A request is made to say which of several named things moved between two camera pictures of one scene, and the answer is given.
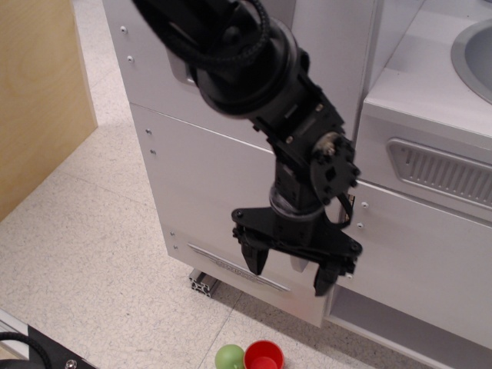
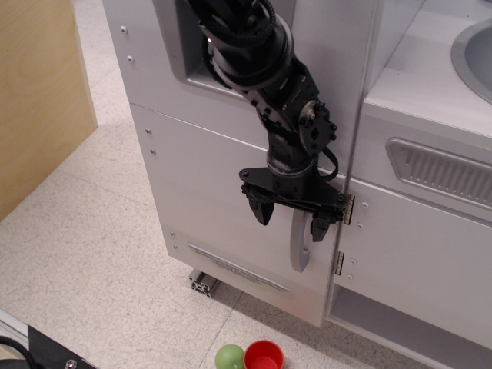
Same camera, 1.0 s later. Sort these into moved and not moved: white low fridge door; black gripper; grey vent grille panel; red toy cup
Moved: black gripper
Not moved: grey vent grille panel; white low fridge door; red toy cup
